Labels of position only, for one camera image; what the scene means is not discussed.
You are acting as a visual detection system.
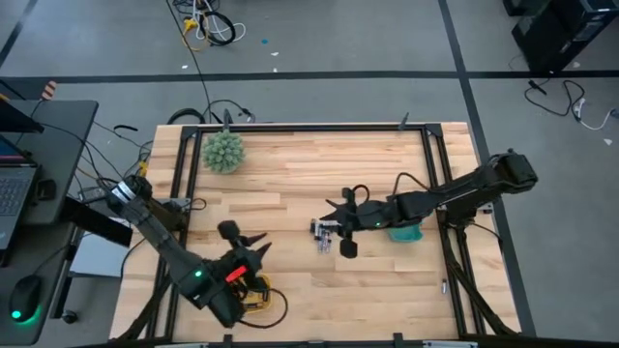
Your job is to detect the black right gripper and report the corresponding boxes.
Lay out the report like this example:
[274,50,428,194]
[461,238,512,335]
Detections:
[319,187,394,241]

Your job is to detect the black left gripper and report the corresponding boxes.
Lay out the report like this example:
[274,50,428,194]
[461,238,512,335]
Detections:
[217,233,273,291]

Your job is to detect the red clip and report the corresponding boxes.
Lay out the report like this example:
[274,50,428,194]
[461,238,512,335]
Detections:
[224,265,248,284]

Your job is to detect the yellow plastic bin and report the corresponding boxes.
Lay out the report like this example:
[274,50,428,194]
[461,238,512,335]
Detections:
[230,274,273,314]

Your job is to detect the teal plastic bin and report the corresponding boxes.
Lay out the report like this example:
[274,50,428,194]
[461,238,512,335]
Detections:
[388,220,425,244]

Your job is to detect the green potted plant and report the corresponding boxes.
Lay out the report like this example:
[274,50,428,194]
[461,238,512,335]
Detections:
[201,129,247,175]

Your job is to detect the white floor box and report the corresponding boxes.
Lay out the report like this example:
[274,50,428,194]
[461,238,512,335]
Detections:
[69,216,135,280]

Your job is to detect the black desk foot bar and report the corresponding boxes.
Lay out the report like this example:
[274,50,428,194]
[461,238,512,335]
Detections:
[60,195,134,248]

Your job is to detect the black power brick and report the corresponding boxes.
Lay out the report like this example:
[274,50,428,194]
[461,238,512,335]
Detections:
[78,186,110,204]

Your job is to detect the small black desk device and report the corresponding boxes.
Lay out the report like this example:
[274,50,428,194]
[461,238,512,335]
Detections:
[36,178,58,202]

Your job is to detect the black desk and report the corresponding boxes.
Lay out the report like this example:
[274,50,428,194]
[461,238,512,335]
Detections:
[0,99,101,347]

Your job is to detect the black computer mouse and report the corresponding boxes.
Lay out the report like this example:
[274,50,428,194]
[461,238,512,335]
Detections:
[8,274,44,324]

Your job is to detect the dark laptop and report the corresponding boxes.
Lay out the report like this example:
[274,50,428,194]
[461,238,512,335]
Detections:
[0,134,41,253]

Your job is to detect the black equipment case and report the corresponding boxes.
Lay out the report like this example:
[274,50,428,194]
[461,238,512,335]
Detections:
[502,0,619,74]

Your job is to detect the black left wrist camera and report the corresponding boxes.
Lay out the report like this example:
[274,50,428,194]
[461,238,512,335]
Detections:
[217,219,246,248]

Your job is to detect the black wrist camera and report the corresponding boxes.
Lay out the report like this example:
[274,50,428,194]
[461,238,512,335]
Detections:
[339,237,359,260]
[217,219,246,248]

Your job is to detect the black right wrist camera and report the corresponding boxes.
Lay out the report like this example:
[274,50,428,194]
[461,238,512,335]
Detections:
[339,237,359,260]

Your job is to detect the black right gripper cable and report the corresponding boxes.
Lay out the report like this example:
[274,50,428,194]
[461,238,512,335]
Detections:
[351,172,431,204]

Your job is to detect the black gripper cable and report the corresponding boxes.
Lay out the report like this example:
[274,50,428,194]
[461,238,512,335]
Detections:
[351,172,431,204]
[239,288,290,331]

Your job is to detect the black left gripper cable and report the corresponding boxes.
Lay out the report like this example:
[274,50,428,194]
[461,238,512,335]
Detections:
[239,288,290,331]

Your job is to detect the black aluminium table frame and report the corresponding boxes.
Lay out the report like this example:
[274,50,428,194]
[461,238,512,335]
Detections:
[111,111,519,348]

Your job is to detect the thin black cable loop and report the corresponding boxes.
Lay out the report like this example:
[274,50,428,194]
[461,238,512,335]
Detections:
[201,98,256,125]

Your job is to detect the thick black cable loop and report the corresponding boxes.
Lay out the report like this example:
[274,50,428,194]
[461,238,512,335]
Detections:
[166,107,208,127]

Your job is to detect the long black floor cable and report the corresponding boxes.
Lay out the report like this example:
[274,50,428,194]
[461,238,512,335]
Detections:
[165,0,214,123]

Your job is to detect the black coiled floor cable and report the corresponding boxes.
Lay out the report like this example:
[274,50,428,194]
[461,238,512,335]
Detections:
[202,9,238,48]

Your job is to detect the yellow floor cable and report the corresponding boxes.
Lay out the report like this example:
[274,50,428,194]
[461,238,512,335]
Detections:
[181,16,212,53]

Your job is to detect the black floor cable with plug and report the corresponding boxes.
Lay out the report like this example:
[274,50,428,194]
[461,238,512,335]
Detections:
[523,78,587,118]

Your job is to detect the white coiled floor cable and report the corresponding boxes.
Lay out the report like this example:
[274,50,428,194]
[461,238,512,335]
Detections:
[191,0,248,44]

